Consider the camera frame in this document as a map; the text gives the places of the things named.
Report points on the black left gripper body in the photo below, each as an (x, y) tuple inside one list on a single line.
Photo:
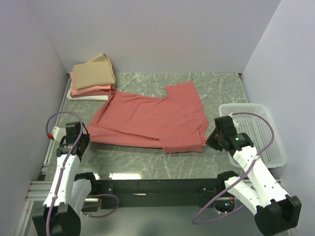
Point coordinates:
[(85, 138)]

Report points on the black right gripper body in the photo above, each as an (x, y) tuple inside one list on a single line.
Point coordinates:
[(219, 136)]

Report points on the red t-shirt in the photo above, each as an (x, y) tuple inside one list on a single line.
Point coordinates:
[(175, 123)]

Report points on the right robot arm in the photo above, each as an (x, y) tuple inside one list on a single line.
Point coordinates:
[(274, 210)]

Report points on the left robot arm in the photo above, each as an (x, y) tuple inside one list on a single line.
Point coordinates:
[(60, 212)]

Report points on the white plastic basket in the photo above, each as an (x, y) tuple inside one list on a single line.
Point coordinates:
[(249, 117)]

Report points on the folded white t-shirt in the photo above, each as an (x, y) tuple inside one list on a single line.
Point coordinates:
[(88, 98)]

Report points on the folded pink t-shirt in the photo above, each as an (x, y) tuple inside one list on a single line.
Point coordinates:
[(91, 91)]

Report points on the black base beam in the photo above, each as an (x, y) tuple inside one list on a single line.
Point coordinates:
[(165, 199)]

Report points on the folded tan t-shirt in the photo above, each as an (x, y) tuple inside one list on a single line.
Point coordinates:
[(97, 71)]

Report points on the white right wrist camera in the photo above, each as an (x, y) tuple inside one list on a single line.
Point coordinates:
[(235, 123)]

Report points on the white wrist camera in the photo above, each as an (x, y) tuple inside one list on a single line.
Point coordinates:
[(56, 134), (235, 123)]

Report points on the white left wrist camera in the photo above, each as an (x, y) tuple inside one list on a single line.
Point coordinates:
[(56, 134)]

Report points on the aluminium frame rail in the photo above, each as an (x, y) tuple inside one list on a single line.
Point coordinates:
[(39, 190)]

